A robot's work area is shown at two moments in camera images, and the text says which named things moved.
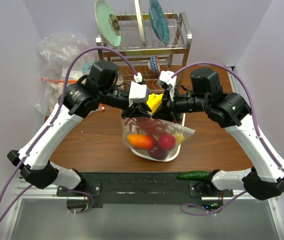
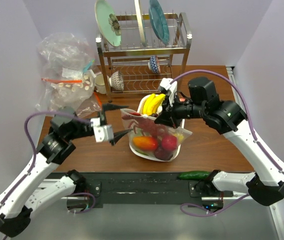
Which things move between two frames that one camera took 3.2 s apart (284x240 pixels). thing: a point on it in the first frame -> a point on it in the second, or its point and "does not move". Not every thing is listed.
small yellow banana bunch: (154, 101) does not move
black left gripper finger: (136, 109) -> (106, 107)
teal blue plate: (158, 22) does not move
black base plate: (143, 188) does not move
